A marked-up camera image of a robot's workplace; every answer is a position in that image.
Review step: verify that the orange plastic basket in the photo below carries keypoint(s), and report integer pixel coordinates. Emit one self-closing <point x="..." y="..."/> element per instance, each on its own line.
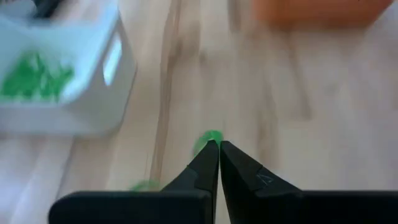
<point x="317" y="12"/>

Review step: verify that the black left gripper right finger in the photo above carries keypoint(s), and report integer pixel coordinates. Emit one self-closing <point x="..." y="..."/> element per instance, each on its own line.
<point x="267" y="205"/>

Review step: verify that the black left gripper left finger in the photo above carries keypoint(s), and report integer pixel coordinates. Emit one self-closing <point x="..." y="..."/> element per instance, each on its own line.
<point x="174" y="205"/>

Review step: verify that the white plastic basket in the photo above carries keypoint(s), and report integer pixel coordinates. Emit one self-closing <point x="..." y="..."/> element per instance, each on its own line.
<point x="99" y="105"/>

